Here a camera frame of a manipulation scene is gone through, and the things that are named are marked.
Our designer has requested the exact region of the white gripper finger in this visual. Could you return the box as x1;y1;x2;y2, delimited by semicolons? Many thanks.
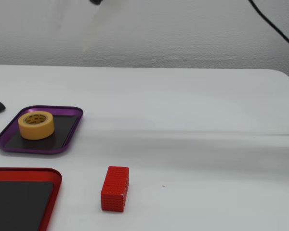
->
82;0;127;53

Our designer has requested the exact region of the yellow masking tape roll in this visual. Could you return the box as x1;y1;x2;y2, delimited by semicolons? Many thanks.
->
17;110;55;141

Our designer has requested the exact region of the black mat in purple tray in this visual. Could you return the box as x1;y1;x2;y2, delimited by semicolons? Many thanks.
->
4;113;78;149

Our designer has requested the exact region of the purple metal tray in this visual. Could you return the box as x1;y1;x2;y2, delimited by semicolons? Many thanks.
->
0;104;84;155

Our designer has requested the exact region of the red metal tray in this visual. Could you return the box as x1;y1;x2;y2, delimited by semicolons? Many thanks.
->
0;167;63;231

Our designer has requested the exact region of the red textured block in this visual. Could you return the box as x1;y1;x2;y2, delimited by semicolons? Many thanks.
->
100;166;130;213

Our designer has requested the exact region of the black mat in red tray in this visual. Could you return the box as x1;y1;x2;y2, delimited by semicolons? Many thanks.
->
0;180;54;231

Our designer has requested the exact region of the black cable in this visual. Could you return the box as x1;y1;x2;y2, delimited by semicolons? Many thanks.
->
247;0;289;52

